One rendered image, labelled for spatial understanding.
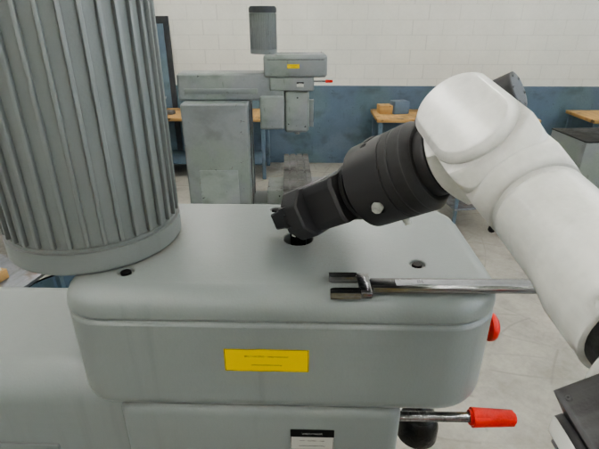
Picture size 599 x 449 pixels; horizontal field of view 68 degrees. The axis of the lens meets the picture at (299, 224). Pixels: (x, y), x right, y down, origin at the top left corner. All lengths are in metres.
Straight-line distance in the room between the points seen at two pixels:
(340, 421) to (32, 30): 0.50
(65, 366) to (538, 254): 0.53
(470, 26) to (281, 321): 7.01
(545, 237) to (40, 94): 0.42
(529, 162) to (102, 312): 0.41
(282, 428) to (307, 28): 6.63
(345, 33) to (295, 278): 6.61
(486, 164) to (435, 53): 6.92
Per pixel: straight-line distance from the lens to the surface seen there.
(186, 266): 0.51
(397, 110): 6.68
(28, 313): 0.75
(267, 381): 0.52
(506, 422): 0.63
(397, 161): 0.41
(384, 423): 0.58
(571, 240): 0.28
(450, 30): 7.27
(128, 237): 0.52
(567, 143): 5.14
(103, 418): 0.64
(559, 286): 0.27
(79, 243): 0.52
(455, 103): 0.38
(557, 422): 0.27
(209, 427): 0.60
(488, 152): 0.33
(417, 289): 0.46
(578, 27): 7.94
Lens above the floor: 2.14
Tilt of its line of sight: 25 degrees down
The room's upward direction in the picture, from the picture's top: straight up
